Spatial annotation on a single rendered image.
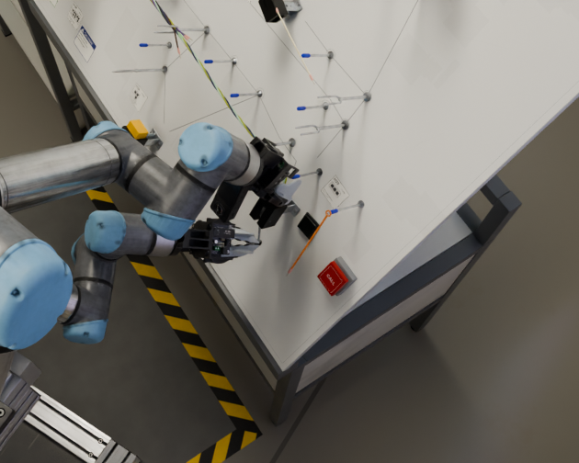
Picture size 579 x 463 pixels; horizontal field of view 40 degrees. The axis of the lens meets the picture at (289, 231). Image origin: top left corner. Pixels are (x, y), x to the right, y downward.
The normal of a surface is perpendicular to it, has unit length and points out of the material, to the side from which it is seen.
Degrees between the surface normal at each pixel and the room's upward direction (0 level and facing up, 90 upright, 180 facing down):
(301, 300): 54
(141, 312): 0
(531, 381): 0
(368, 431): 0
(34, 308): 84
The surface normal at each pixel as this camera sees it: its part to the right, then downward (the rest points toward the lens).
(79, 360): 0.06, -0.39
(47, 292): 0.83, 0.50
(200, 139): -0.38, -0.12
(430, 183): -0.63, 0.18
